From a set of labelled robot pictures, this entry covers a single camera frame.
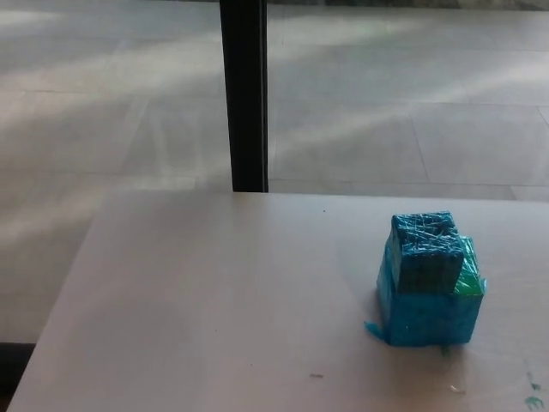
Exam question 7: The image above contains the small blue taped cube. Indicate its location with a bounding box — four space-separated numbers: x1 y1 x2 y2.
389 209 465 297

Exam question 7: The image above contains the big blue green cube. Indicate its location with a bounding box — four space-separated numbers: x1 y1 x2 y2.
363 234 490 347

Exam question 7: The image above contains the black vertical post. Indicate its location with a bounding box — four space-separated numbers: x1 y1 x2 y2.
219 0 269 193

